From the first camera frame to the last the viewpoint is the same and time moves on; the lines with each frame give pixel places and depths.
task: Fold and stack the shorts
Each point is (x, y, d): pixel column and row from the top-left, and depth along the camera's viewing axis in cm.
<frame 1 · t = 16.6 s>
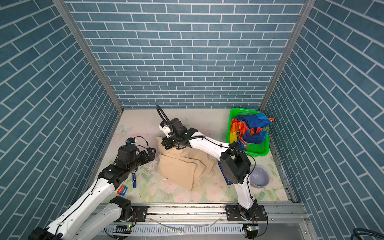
left hand: (150, 152, 81), fingers open
right hand: (160, 141, 84), fingers closed
green plastic basket: (234, 112, 111), point 9 cm above the table
beige shorts: (186, 165, 84), point 9 cm above the table
blue marker pen: (134, 180, 86), on the table
grey bowl: (260, 180, 82), point 5 cm above the table

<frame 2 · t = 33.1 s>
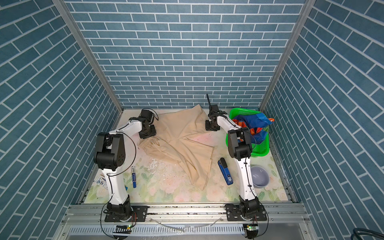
left hand: (151, 133, 102), fingers open
right hand: (207, 127, 109), fingers open
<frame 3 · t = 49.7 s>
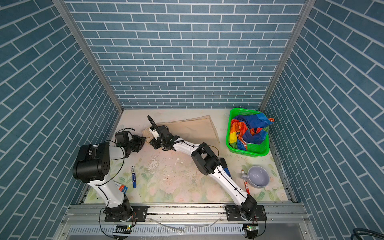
left hand: (146, 136, 99), fingers closed
right hand: (148, 141, 100), fingers closed
red marker pen: (245, 177, 84), point 5 cm above the table
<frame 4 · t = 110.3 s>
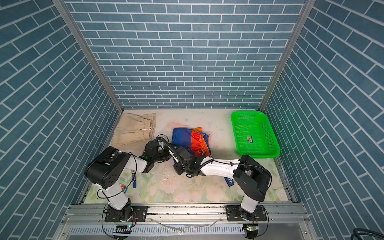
left hand: (177, 149, 93), fingers open
right hand: (173, 162, 85), fingers closed
green plastic basket: (254, 135, 110), on the table
beige shorts: (134, 130, 106), point 3 cm above the table
multicolour shorts: (196, 140, 97), point 6 cm above the table
small label in basket: (250, 139, 105), on the table
